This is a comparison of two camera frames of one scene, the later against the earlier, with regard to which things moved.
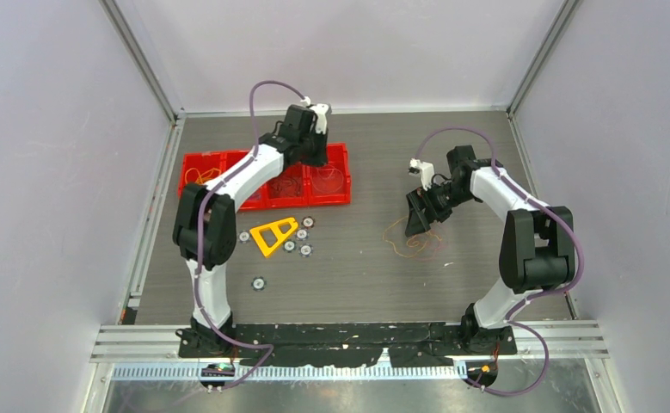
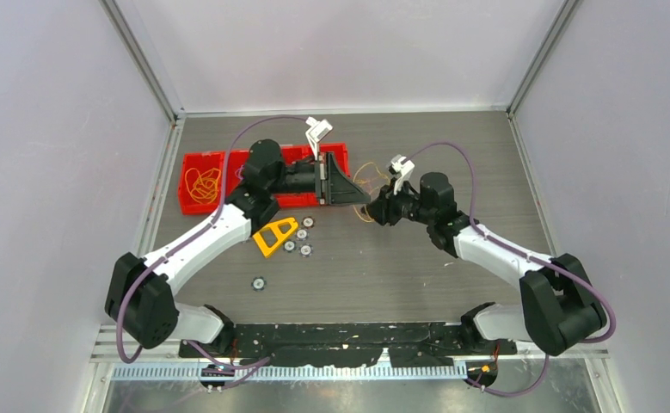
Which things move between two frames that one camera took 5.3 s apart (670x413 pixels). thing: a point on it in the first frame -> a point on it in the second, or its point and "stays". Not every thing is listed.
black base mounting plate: x=282 y=346 stays
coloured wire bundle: x=423 y=245 -> x=368 y=178
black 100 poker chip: x=308 y=222 stays
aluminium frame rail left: x=128 y=342 stays
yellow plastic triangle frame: x=279 y=234 stays
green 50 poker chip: x=289 y=245 stays
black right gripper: x=419 y=220 -> x=384 y=211
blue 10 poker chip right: x=305 y=249 stays
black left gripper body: x=313 y=146 -> x=322 y=179
